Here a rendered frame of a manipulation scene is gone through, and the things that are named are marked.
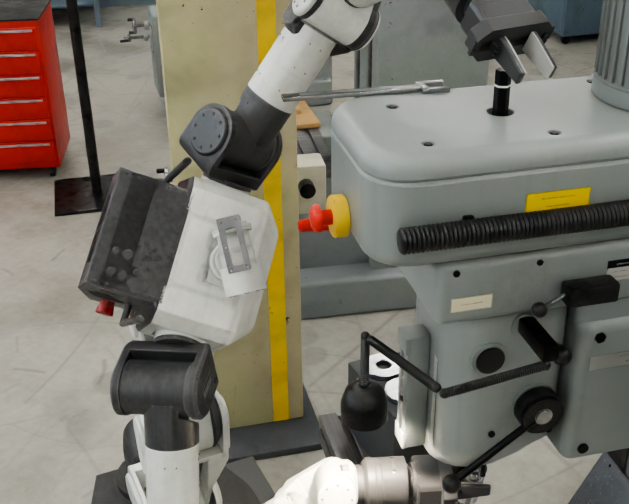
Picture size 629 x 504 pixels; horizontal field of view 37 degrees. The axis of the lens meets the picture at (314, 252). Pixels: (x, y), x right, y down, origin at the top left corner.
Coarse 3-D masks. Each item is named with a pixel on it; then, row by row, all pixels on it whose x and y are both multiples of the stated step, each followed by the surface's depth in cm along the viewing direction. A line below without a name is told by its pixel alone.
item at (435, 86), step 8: (432, 80) 137; (440, 80) 137; (360, 88) 134; (368, 88) 134; (376, 88) 134; (384, 88) 134; (392, 88) 134; (400, 88) 134; (408, 88) 134; (416, 88) 134; (424, 88) 134; (432, 88) 134; (440, 88) 134; (448, 88) 134; (288, 96) 132; (296, 96) 132; (304, 96) 132; (312, 96) 132; (320, 96) 132; (328, 96) 132; (336, 96) 133; (344, 96) 133; (352, 96) 133
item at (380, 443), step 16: (352, 368) 208; (384, 368) 207; (384, 384) 202; (352, 432) 216; (368, 432) 207; (384, 432) 199; (368, 448) 209; (384, 448) 200; (400, 448) 197; (416, 448) 199
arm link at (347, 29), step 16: (336, 0) 146; (352, 0) 146; (368, 0) 144; (320, 16) 147; (336, 16) 147; (352, 16) 148; (368, 16) 150; (336, 32) 150; (352, 32) 150; (368, 32) 150; (352, 48) 153
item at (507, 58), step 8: (504, 40) 119; (496, 48) 119; (504, 48) 119; (512, 48) 118; (496, 56) 120; (504, 56) 119; (512, 56) 118; (504, 64) 119; (512, 64) 118; (520, 64) 117; (512, 72) 118; (520, 72) 117; (520, 80) 118
